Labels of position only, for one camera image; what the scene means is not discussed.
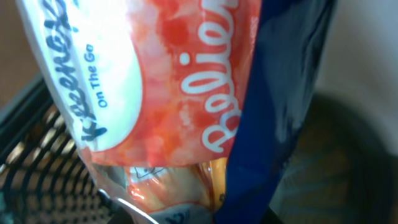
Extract grey plastic slotted basket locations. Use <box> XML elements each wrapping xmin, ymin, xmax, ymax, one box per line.
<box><xmin>1</xmin><ymin>77</ymin><xmax>119</xmax><ymax>224</ymax></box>

